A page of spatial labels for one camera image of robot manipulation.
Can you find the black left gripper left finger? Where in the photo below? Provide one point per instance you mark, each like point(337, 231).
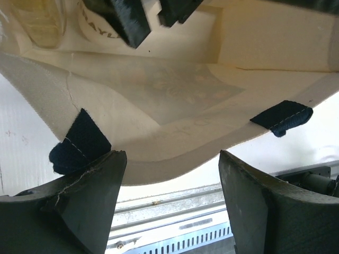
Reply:
point(72, 214)

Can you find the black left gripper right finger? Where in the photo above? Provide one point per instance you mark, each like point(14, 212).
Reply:
point(269, 215)

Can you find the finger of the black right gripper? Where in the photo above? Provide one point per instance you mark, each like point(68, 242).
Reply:
point(173, 11)
point(127, 18)

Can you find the cream cylindrical bottle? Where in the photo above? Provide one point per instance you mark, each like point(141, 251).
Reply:
point(95, 28)

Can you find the cream canvas tote bag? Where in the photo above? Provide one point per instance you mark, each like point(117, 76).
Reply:
point(245, 76)

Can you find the clear yellow liquid bottle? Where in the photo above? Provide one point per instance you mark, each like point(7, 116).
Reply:
point(43, 20)

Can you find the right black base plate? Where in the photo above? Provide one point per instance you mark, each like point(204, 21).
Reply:
point(295, 175)

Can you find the aluminium mounting rail front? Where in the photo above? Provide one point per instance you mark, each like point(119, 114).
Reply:
point(129, 214)

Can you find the grey slotted cable duct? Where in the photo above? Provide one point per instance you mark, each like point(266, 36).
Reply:
point(173, 241)

